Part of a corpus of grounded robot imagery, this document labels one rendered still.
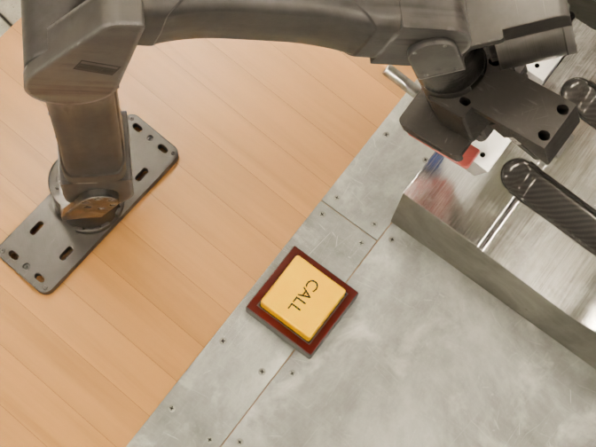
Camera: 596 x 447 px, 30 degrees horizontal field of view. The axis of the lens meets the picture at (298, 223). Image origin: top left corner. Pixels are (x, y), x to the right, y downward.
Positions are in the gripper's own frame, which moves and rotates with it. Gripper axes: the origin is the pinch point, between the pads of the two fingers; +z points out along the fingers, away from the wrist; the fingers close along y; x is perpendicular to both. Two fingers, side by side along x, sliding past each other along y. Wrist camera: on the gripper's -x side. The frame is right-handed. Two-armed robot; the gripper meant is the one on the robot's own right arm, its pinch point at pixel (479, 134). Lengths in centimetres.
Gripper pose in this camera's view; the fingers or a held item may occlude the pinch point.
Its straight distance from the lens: 104.0
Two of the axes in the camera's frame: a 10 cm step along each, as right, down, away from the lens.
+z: 3.1, 3.2, 9.0
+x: -7.4, -5.1, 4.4
